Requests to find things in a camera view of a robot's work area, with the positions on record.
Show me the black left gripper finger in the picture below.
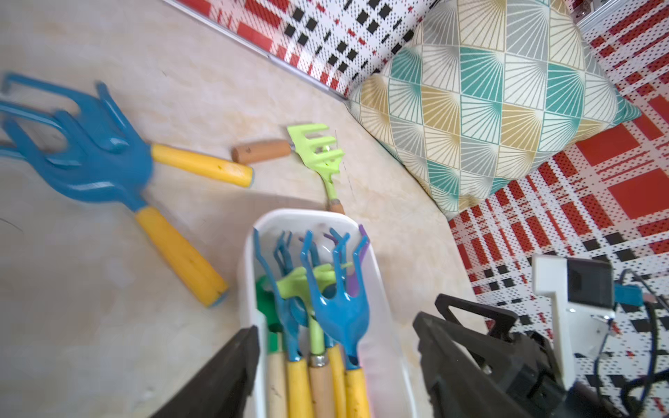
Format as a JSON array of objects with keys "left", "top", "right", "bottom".
[{"left": 153, "top": 326, "right": 260, "bottom": 417}]

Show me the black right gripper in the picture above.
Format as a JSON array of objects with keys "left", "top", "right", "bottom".
[{"left": 413, "top": 294, "right": 621, "bottom": 418}]

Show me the dark green rake wooden handle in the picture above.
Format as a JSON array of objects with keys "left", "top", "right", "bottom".
[{"left": 255, "top": 276, "right": 289, "bottom": 418}]

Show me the white plastic storage box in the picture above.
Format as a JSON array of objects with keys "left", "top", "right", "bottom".
[{"left": 237, "top": 209, "right": 418, "bottom": 417}]

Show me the blue rake yellow handle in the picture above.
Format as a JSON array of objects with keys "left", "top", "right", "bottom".
[
  {"left": 1, "top": 73, "right": 228, "bottom": 307},
  {"left": 1, "top": 72, "right": 254, "bottom": 188},
  {"left": 272, "top": 229, "right": 348, "bottom": 418},
  {"left": 254, "top": 228, "right": 315, "bottom": 417},
  {"left": 300, "top": 230, "right": 371, "bottom": 418}
]

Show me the light green rake wooden handle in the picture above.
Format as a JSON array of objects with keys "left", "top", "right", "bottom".
[
  {"left": 278, "top": 266, "right": 347, "bottom": 417},
  {"left": 232, "top": 124, "right": 345, "bottom": 214}
]

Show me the purple rake pink handle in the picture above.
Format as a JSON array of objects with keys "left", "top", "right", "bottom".
[{"left": 299, "top": 224, "right": 369, "bottom": 299}]

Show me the teal yellow patterned pillow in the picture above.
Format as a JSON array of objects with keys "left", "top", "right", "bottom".
[{"left": 348, "top": 0, "right": 641, "bottom": 218}]

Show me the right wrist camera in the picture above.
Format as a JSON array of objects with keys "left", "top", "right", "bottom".
[{"left": 531, "top": 254, "right": 644, "bottom": 390}]

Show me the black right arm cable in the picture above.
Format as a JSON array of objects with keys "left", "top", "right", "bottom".
[{"left": 590, "top": 268, "right": 669, "bottom": 418}]

